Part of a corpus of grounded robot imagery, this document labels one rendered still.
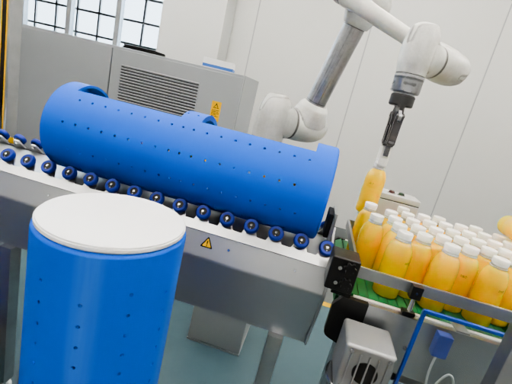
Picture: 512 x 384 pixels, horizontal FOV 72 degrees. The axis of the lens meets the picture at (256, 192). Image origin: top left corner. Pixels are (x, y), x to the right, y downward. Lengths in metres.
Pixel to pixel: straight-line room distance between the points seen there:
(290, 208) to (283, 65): 3.08
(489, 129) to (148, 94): 3.20
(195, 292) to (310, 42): 3.19
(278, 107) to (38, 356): 1.31
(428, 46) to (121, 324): 1.08
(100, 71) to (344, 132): 2.38
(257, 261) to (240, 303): 0.17
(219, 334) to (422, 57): 1.57
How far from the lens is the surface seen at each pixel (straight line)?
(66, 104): 1.21
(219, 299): 1.17
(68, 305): 0.69
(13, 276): 1.58
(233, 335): 2.00
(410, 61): 1.22
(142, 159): 1.06
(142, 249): 0.64
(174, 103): 2.87
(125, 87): 3.06
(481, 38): 4.17
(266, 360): 1.25
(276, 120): 1.68
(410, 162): 4.00
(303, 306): 1.09
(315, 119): 1.78
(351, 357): 0.88
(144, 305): 0.70
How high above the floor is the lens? 1.32
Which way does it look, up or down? 15 degrees down
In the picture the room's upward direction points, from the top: 14 degrees clockwise
